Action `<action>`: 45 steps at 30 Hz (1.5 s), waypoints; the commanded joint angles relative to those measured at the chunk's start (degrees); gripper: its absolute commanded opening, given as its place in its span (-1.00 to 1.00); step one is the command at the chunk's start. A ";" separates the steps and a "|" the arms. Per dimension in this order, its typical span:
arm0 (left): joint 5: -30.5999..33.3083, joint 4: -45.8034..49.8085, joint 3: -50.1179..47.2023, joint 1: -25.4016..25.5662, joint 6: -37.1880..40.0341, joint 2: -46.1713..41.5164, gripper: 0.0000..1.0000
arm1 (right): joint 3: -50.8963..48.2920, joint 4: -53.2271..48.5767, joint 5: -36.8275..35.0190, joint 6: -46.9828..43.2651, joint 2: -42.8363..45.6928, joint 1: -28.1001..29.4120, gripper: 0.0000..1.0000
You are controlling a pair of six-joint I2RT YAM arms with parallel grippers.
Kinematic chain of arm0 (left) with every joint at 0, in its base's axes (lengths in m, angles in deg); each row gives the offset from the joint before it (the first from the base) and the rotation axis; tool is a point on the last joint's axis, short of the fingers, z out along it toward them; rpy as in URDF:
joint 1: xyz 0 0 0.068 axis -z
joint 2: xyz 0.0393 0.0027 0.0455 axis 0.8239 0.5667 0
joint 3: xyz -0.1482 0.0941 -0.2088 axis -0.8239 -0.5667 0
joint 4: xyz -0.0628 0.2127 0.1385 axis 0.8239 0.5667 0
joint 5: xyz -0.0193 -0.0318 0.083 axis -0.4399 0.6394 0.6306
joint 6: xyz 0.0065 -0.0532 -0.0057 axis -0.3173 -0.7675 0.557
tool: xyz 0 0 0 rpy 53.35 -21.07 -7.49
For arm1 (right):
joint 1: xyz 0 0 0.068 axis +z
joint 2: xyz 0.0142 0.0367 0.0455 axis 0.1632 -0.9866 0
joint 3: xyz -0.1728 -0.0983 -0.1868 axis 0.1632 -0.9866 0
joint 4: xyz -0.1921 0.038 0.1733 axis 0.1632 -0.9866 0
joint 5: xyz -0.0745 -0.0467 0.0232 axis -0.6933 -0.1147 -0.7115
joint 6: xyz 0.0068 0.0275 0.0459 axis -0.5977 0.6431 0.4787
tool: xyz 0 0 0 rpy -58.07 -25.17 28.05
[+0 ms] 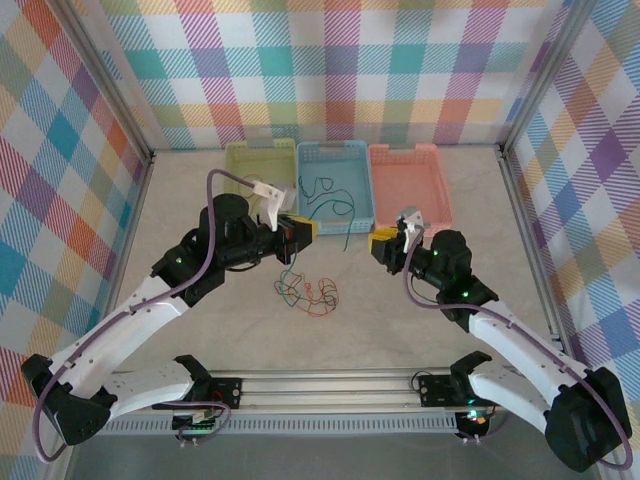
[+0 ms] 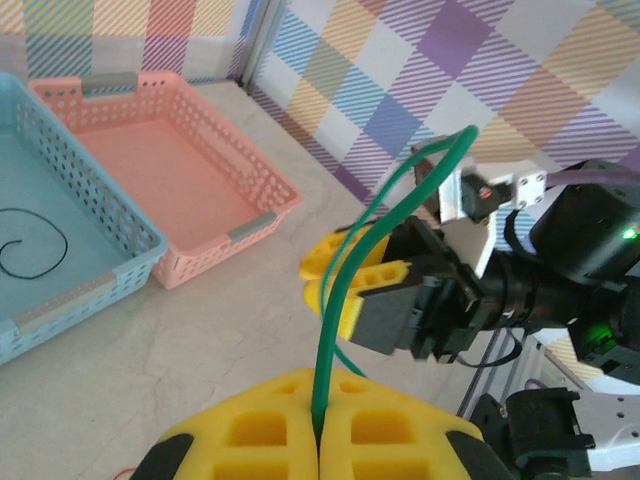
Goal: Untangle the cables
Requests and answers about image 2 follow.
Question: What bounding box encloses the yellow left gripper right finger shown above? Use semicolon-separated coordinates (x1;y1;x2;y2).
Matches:
318;372;514;480

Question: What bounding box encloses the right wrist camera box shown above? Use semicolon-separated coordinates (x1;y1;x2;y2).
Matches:
409;133;547;281

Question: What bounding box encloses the light blue plastic basket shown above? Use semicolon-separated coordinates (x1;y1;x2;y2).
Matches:
0;71;169;366

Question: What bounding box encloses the aluminium right side rail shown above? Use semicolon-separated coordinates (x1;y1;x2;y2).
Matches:
455;327;504;419

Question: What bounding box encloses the thin black cable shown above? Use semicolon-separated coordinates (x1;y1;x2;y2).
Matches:
0;208;69;279

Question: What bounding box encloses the salmon pink plastic basket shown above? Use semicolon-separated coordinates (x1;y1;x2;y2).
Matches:
28;71;304;291

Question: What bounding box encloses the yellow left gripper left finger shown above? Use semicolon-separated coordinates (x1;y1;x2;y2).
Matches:
132;367;321;480

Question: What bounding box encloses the aluminium right corner post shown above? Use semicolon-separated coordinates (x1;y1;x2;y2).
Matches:
227;0;282;90

